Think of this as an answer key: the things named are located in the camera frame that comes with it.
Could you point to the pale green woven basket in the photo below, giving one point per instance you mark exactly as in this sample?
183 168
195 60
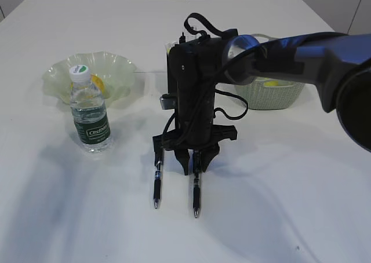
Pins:
269 98

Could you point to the clear water bottle green label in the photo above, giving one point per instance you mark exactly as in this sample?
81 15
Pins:
89 110

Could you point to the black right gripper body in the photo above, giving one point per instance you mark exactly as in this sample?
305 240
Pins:
196 140

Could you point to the black pen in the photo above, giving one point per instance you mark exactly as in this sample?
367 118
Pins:
182 38
158 177
196 184

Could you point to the black square pen holder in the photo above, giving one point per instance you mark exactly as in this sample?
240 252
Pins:
173 66

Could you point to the pale green wavy plate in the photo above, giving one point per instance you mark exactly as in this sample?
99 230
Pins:
116 72

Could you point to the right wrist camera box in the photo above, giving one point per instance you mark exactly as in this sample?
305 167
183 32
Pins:
168 101

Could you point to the black blue right robot arm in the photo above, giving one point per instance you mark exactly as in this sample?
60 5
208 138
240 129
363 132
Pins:
338 65

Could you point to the yellow pear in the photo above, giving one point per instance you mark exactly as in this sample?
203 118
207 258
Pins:
98 83

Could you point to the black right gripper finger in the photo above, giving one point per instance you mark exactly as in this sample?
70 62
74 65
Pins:
183 157
206 156

